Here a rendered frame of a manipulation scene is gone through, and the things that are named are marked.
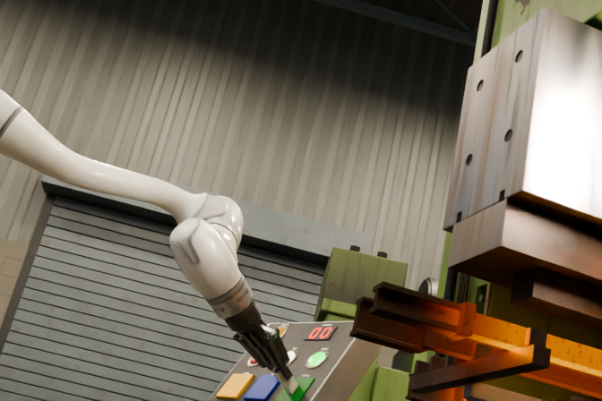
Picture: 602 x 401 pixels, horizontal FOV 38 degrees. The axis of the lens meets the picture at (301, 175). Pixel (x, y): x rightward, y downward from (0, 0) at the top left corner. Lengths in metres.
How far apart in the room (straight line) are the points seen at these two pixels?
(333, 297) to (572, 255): 5.00
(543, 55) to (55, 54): 9.35
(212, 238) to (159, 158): 8.48
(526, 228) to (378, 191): 8.86
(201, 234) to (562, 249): 0.69
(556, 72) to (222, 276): 0.76
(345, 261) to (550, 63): 5.06
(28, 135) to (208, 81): 8.97
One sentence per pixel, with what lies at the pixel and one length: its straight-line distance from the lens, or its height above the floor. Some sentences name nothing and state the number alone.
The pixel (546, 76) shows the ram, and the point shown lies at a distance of 1.73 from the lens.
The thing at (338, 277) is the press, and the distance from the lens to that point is 6.65.
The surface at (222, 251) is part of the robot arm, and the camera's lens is 1.75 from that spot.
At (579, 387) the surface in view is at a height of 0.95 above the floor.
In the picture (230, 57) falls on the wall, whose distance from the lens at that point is 10.83.
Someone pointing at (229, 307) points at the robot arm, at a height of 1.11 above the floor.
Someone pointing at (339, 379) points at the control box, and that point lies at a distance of 1.94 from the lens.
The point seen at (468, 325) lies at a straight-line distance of 0.92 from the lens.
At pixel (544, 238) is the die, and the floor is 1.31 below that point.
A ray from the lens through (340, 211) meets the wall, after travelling 10.27.
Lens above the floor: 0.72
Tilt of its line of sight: 22 degrees up
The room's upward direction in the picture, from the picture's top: 13 degrees clockwise
